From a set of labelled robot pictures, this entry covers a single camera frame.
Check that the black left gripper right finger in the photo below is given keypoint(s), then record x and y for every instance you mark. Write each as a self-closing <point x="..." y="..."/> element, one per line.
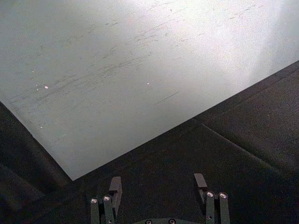
<point x="211" y="205"/>

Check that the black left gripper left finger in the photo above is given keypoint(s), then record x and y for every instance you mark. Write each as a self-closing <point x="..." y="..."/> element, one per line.
<point x="115" y="189"/>

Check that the black table cloth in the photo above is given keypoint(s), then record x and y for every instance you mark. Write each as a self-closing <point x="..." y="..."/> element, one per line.
<point x="210" y="149"/>

